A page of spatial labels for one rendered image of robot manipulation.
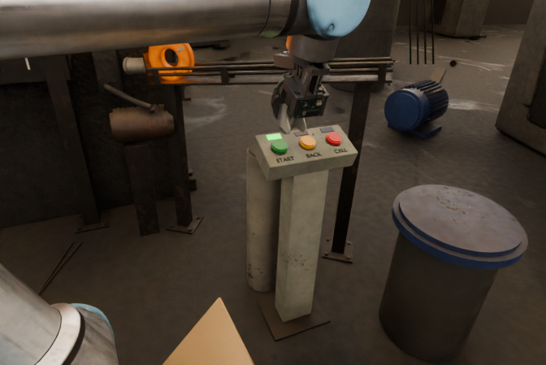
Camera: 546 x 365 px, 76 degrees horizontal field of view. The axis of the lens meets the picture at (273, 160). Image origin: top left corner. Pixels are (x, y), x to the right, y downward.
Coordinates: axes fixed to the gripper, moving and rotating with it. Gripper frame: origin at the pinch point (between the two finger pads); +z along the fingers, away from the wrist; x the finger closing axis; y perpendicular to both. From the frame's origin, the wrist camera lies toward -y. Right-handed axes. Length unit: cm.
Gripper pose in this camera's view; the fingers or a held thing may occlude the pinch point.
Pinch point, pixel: (284, 127)
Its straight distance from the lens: 79.2
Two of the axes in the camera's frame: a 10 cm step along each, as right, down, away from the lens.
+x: 9.2, -1.5, 3.5
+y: 3.5, 7.2, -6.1
